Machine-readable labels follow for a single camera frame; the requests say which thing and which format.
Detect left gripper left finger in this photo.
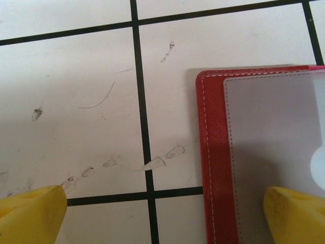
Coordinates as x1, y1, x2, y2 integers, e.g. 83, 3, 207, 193
0, 185, 68, 244

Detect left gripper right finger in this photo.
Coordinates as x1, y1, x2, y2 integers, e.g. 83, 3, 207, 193
263, 186, 325, 244

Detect red leather card holder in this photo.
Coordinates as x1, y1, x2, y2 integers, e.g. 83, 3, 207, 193
194, 65, 325, 244

